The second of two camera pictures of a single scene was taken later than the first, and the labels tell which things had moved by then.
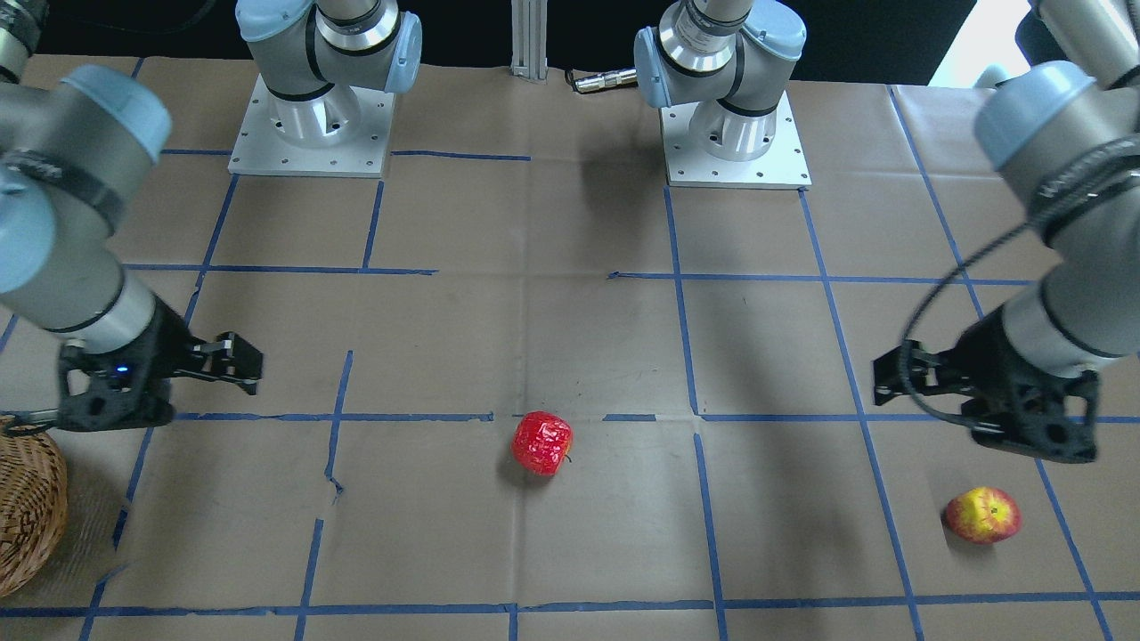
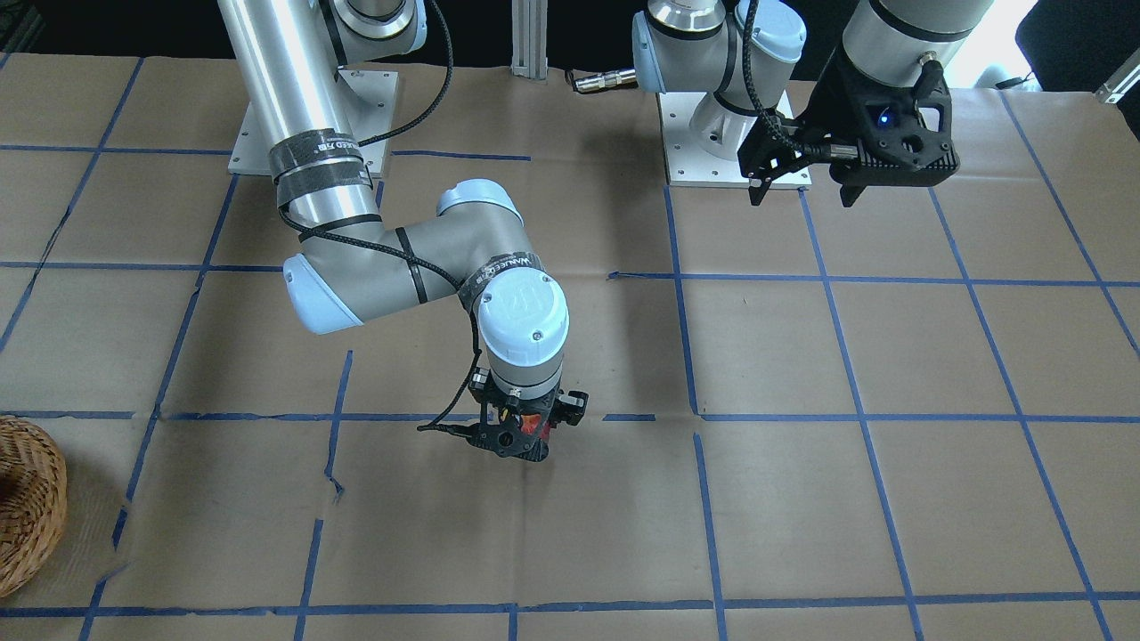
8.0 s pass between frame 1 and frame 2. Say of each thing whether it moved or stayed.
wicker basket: stayed
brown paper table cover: stayed
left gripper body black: moved
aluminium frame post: stayed
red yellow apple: moved
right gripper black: moved
